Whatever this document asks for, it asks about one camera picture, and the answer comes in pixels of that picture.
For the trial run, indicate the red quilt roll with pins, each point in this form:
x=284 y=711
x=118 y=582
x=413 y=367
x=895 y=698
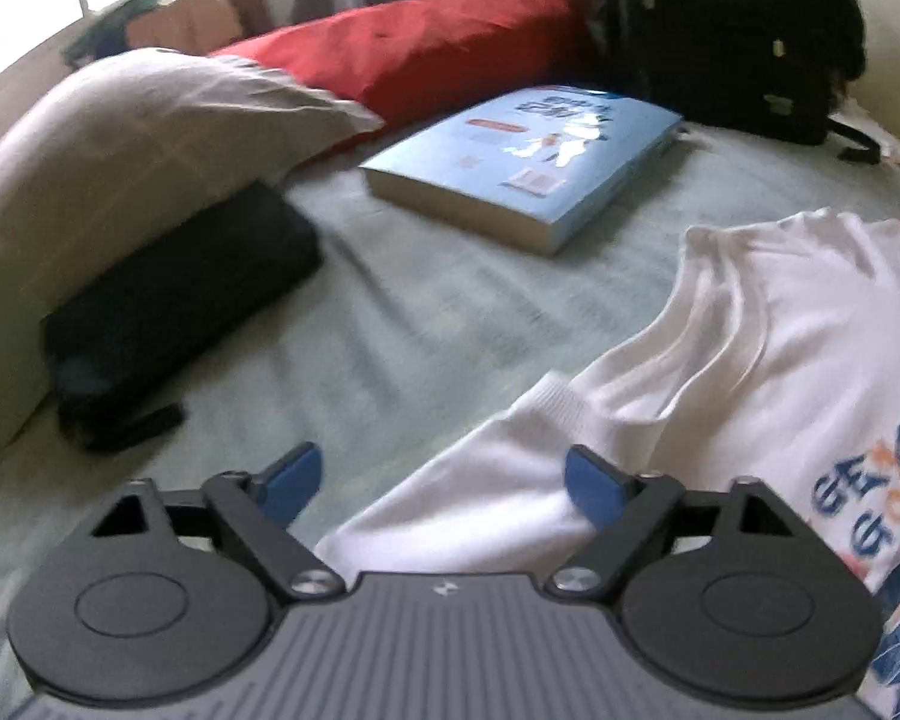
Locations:
x=435 y=37

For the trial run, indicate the grey pillow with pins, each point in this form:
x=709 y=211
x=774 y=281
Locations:
x=120 y=142

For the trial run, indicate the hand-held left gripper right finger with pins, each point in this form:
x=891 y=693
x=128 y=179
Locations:
x=596 y=487

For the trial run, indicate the black backpack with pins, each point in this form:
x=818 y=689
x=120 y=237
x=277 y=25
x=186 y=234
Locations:
x=720 y=37

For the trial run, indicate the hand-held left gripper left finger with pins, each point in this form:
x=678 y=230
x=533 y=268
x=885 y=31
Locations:
x=296 y=480

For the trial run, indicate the white printed sweatshirt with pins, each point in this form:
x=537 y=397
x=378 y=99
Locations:
x=757 y=360

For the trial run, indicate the cardboard box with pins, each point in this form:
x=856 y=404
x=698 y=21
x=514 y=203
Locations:
x=195 y=15

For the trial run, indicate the green stool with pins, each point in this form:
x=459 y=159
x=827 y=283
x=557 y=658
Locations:
x=105 y=30

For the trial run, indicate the light blue book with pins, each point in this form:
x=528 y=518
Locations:
x=525 y=157

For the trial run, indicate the window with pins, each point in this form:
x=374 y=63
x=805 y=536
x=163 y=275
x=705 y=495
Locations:
x=22 y=7

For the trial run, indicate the black pouch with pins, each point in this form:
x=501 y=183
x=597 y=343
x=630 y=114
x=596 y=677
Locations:
x=180 y=300

